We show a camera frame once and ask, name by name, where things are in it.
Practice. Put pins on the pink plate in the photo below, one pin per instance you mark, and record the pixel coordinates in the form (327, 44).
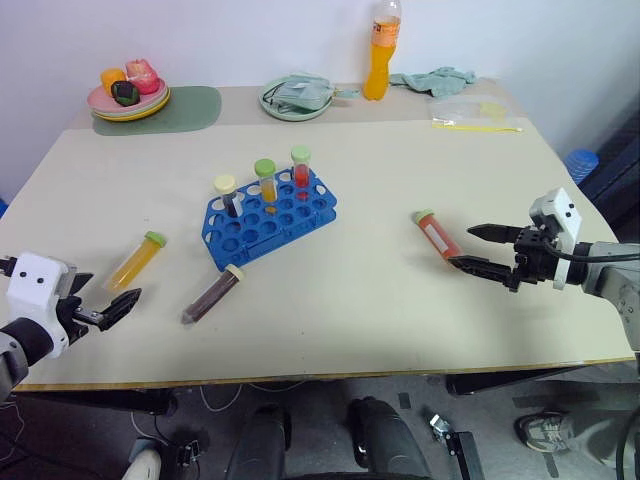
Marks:
(100, 100)

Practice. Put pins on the dark green toy fruit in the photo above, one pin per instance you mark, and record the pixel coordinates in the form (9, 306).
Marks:
(124, 93)

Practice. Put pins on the orange soda bottle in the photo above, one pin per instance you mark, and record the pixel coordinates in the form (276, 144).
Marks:
(377, 70)

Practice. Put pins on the grey sneaker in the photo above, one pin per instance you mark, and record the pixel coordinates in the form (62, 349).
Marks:
(545, 432)

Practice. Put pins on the blue plastic stool stack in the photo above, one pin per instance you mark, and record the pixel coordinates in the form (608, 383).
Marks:
(582, 165)

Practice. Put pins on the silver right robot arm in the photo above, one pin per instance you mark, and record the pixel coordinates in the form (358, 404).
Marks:
(612, 280)

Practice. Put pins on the small black floor device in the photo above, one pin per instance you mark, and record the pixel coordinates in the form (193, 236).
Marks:
(189, 450)

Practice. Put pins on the stack of plates with food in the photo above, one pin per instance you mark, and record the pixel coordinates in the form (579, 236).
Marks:
(152, 104)

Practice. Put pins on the red liquid tube green cap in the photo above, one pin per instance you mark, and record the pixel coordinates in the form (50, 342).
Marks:
(301, 167)
(439, 237)

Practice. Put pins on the white shoe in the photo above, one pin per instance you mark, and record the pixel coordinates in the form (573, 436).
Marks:
(145, 462)

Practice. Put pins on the blue test tube rack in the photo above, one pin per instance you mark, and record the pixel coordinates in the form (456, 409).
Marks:
(280, 225)

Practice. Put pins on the pink red toy fruit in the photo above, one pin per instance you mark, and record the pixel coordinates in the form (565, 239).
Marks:
(142, 75)

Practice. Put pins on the dark rounded shape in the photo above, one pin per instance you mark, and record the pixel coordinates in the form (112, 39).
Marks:
(390, 440)
(260, 445)

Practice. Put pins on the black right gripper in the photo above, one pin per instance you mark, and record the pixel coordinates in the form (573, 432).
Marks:
(535, 260)

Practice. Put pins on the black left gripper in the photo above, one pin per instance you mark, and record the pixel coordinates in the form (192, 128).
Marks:
(70, 315)

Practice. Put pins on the mint green zip pouch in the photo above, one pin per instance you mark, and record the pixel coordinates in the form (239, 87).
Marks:
(305, 90)

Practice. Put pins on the orange toy fruit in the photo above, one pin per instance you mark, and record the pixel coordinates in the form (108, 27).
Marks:
(111, 80)

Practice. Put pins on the clear zip plastic bag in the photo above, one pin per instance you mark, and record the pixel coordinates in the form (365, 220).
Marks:
(465, 112)

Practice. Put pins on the yellow liquid tube green cap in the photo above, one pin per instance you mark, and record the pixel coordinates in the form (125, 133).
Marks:
(132, 260)
(267, 180)

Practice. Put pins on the black table frame bar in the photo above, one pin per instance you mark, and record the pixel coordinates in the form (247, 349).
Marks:
(515, 380)
(100, 400)

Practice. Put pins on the black furniture panel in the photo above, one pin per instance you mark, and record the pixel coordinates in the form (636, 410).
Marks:
(617, 190)

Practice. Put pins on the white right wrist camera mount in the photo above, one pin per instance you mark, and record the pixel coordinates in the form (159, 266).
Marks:
(557, 210)

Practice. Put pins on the dark liquid tube cream cap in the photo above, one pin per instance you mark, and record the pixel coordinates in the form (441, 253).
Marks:
(227, 192)
(212, 295)

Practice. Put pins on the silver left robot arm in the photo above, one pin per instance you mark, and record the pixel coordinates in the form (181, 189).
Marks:
(15, 345)

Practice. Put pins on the black metal caster bracket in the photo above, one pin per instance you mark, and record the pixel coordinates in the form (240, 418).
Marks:
(460, 450)

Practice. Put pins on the mint green cloth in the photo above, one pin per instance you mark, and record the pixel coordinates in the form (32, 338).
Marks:
(440, 80)

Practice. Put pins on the green placemat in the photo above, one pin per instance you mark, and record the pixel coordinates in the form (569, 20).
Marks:
(195, 107)

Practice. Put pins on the yellow plate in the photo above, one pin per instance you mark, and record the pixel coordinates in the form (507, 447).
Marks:
(135, 115)

